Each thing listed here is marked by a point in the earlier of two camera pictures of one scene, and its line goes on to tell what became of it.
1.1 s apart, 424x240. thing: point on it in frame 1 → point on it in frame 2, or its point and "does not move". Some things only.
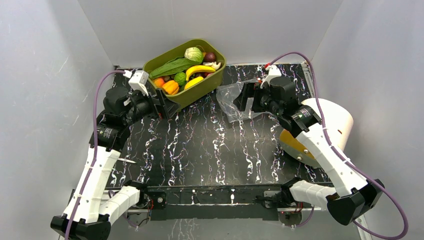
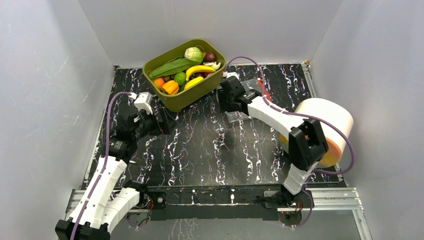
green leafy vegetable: (174, 65) does not move
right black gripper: (252, 99) → (224, 96)
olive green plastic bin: (187, 72) does not move
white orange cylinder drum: (339, 126) does not move
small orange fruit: (159, 82) does not move
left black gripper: (160, 108) → (165, 127)
